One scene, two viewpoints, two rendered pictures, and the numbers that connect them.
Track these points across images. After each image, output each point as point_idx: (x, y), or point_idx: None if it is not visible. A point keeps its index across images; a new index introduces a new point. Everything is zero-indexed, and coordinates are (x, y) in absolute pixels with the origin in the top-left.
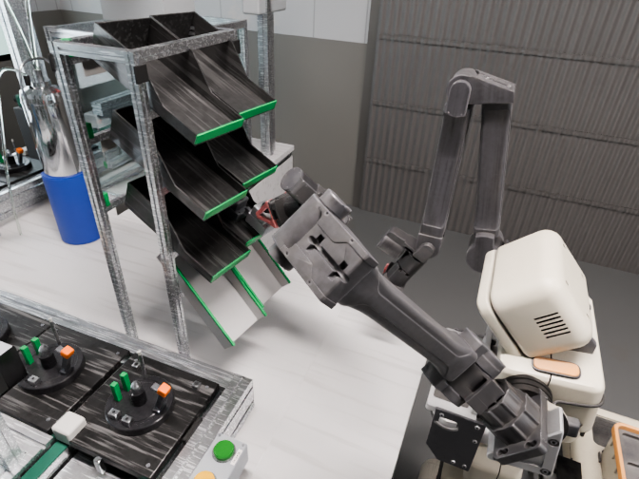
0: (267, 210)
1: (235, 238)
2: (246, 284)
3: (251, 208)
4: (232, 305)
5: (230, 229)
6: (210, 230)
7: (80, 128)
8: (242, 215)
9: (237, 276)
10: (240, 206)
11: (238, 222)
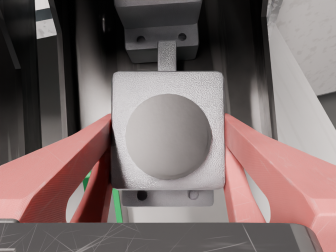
0: (138, 163)
1: (18, 140)
2: (116, 209)
3: (247, 39)
4: (69, 218)
5: (60, 87)
6: (6, 49)
7: None
8: (156, 54)
9: (85, 189)
10: (145, 20)
11: (144, 68)
